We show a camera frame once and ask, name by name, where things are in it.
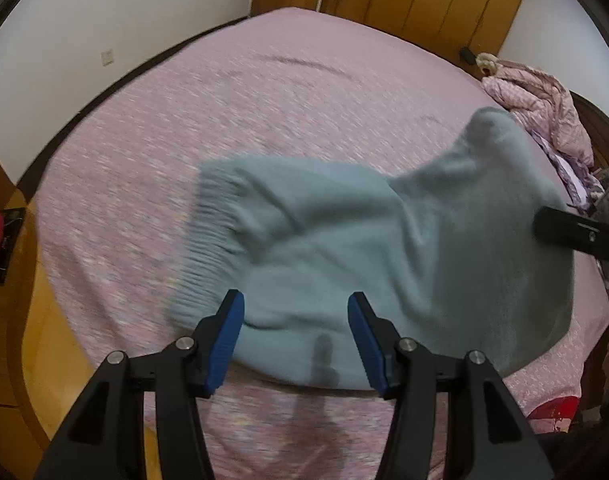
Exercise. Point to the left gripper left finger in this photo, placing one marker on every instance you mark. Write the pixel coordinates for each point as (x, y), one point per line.
(102, 435)

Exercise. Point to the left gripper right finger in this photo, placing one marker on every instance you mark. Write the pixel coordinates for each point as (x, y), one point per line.
(488, 436)

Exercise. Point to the grey-green knit pants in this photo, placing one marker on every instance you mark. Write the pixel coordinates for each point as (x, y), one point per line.
(446, 252)

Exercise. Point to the purple pillow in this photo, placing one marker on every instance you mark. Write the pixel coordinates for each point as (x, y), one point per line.
(581, 184)

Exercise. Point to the dark wooden headboard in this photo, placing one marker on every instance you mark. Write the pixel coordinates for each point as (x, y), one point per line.
(597, 125)

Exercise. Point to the pink quilted jacket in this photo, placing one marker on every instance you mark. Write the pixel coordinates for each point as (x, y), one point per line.
(539, 102)

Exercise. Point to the black bedside stand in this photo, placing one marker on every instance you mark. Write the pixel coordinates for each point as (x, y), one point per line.
(13, 220)

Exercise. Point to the pink floral bed sheet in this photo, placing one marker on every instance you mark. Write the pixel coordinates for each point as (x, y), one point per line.
(289, 83)

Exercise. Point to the wooden bed frame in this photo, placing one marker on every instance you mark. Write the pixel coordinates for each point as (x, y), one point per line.
(54, 330)

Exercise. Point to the white wall socket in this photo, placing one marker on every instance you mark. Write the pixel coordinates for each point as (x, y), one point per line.
(107, 57)

